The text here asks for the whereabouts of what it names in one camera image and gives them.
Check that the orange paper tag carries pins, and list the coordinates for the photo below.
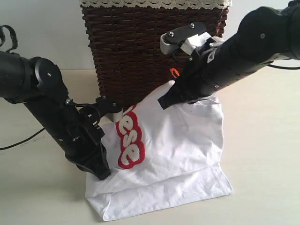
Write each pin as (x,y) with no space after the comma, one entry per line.
(174,72)

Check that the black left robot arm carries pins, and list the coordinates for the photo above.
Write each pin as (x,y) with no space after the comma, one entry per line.
(37,83)

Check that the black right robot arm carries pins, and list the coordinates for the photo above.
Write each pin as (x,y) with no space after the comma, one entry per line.
(264,35)

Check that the white t-shirt with red lettering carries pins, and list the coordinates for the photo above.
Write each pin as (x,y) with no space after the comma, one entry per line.
(160,159)

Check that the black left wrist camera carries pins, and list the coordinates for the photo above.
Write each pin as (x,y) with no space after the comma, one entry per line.
(109,109)

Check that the dark red wicker basket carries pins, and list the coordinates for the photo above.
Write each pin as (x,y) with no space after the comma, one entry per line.
(124,42)

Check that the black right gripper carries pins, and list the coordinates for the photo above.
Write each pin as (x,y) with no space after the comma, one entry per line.
(201,77)

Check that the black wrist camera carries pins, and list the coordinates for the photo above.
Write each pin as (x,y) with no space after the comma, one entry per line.
(187,38)
(109,109)

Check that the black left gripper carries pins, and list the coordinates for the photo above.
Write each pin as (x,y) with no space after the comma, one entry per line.
(81,137)

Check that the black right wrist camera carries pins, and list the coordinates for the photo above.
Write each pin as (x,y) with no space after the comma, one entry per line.
(187,38)

